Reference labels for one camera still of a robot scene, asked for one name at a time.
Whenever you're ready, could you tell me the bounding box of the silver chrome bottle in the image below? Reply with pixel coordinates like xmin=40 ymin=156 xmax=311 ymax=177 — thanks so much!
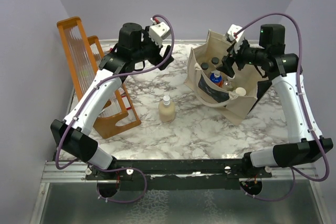
xmin=222 ymin=80 xmax=234 ymax=91

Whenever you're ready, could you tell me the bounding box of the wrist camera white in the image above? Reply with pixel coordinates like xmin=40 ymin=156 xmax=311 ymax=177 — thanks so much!
xmin=225 ymin=24 xmax=245 ymax=53
xmin=148 ymin=22 xmax=171 ymax=47

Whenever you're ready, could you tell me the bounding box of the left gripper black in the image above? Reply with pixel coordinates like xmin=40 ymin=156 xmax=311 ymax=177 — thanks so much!
xmin=132 ymin=27 xmax=174 ymax=70

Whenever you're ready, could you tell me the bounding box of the beige canvas tote bag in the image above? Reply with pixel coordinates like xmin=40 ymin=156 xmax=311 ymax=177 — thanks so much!
xmin=185 ymin=30 xmax=271 ymax=125

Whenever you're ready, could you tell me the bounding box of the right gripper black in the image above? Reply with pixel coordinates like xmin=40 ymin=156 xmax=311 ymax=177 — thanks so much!
xmin=216 ymin=36 xmax=267 ymax=77

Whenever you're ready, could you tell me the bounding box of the short orange wooden rack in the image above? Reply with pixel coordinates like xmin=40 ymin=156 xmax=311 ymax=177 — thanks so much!
xmin=80 ymin=36 xmax=141 ymax=138

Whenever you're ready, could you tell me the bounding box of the aluminium frame rail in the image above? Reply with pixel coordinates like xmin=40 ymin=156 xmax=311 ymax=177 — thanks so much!
xmin=40 ymin=159 xmax=320 ymax=184

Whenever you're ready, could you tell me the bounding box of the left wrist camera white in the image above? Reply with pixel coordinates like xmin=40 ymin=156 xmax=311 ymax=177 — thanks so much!
xmin=148 ymin=22 xmax=171 ymax=47

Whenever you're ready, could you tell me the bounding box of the tall orange wooden rack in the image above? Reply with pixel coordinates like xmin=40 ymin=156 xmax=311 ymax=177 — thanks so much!
xmin=56 ymin=16 xmax=129 ymax=140

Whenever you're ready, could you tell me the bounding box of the beige pump lotion bottle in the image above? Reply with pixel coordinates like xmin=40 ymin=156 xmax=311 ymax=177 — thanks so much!
xmin=158 ymin=95 xmax=175 ymax=123

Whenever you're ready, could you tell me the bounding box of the clear bottle black cap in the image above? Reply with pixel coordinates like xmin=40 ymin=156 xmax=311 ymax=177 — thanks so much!
xmin=211 ymin=57 xmax=219 ymax=68

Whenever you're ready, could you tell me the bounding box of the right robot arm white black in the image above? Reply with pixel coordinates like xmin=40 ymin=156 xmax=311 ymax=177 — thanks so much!
xmin=217 ymin=24 xmax=333 ymax=177

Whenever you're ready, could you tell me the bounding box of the orange bottle blue cap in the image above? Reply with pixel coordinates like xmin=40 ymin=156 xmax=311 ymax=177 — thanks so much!
xmin=210 ymin=70 xmax=223 ymax=87

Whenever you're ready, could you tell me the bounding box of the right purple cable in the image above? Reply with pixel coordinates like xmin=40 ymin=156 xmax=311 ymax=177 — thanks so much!
xmin=233 ymin=13 xmax=331 ymax=201

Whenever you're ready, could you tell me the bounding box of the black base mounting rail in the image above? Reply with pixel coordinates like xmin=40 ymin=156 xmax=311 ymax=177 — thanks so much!
xmin=86 ymin=159 xmax=271 ymax=191

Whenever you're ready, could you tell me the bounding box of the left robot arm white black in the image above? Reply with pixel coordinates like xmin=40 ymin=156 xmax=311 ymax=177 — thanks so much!
xmin=50 ymin=16 xmax=174 ymax=179

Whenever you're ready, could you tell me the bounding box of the green bottle cream lid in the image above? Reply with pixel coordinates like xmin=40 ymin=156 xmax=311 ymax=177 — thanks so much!
xmin=231 ymin=87 xmax=247 ymax=98

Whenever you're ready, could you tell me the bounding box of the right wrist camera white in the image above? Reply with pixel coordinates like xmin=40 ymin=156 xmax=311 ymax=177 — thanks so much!
xmin=225 ymin=24 xmax=245 ymax=53

